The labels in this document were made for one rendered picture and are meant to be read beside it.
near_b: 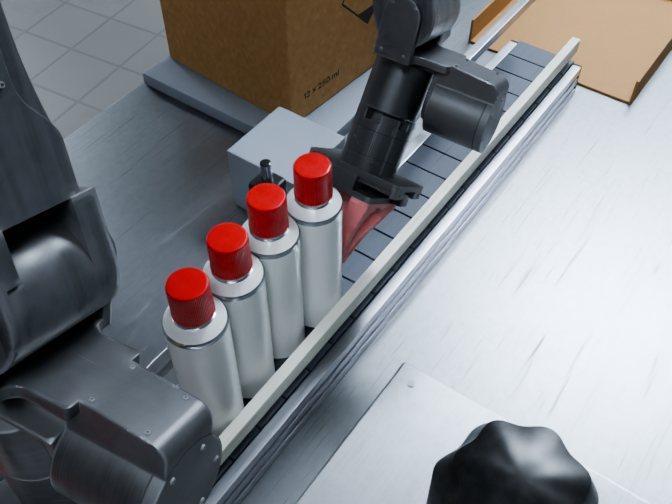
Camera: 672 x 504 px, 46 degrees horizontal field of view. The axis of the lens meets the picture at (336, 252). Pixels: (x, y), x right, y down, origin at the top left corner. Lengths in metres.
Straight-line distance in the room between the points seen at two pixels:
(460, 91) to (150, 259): 0.43
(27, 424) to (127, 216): 0.63
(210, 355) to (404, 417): 0.22
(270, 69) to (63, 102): 1.62
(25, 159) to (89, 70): 2.35
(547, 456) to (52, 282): 0.25
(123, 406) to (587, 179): 0.80
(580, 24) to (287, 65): 0.52
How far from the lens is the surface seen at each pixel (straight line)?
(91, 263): 0.38
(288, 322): 0.74
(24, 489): 0.46
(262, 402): 0.73
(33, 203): 0.36
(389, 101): 0.74
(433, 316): 0.89
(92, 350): 0.40
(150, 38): 2.80
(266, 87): 1.06
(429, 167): 0.97
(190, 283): 0.59
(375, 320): 0.84
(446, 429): 0.76
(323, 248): 0.71
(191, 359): 0.63
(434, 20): 0.71
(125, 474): 0.38
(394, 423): 0.76
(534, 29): 1.31
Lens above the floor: 1.54
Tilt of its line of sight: 49 degrees down
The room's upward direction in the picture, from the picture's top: straight up
